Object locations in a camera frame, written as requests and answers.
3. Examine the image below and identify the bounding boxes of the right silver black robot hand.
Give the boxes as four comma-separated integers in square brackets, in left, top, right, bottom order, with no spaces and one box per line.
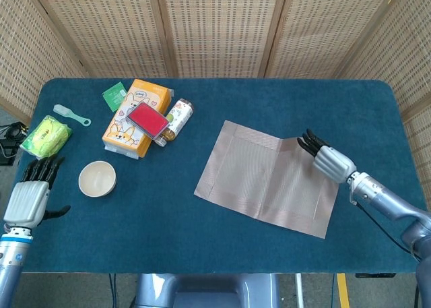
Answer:
[297,128,358,184]

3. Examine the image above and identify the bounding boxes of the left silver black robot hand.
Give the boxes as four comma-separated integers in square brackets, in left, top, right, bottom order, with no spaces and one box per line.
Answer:
[3,156,72,230]

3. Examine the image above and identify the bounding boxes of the white bowl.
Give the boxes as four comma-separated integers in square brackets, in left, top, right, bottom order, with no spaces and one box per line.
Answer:
[78,160,117,198]

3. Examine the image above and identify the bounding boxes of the brown woven placemat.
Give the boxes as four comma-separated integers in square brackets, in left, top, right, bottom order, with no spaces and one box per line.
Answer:
[193,120,339,240]

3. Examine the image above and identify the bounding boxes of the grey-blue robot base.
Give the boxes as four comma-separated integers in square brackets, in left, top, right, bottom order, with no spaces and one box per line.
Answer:
[134,273,280,308]

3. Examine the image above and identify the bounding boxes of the green yellow wipes pack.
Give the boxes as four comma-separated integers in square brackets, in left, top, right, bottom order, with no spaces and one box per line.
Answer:
[19,115,73,163]

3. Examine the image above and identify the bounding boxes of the blue felt table cover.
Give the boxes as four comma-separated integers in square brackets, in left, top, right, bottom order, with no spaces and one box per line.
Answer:
[0,78,431,275]

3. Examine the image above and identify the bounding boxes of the mint green brush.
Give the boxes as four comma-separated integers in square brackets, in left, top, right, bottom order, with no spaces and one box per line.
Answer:
[53,104,92,128]

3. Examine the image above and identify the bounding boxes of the white table leg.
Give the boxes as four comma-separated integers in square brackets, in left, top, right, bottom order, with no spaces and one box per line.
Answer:
[294,273,306,308]

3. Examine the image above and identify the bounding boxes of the green sachet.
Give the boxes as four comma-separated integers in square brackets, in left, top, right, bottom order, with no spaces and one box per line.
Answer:
[102,80,128,113]

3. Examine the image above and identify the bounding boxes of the red flat case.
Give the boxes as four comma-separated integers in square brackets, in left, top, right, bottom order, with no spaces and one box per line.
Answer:
[125,102,170,141]

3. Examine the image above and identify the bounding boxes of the tea bottle with label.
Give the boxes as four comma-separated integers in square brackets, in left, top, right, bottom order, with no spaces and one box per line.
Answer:
[154,98,195,148]

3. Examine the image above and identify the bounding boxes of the orange corgi tissue pack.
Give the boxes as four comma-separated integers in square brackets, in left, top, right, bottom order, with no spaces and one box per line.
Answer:
[102,79,175,160]

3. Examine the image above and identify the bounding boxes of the bamboo folding screen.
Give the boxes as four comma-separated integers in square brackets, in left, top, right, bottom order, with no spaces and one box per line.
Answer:
[0,0,431,201]

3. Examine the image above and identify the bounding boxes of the black floor cables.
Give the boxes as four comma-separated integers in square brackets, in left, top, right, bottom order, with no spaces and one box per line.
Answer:
[0,121,30,167]

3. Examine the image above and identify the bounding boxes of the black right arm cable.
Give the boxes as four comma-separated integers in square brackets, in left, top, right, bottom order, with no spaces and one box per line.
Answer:
[353,199,422,264]

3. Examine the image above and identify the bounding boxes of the black table edge bracket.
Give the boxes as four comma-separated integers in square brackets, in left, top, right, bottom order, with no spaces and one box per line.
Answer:
[355,272,397,279]

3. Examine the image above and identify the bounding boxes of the black cable under table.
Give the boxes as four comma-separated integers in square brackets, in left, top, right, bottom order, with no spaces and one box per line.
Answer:
[107,273,117,308]

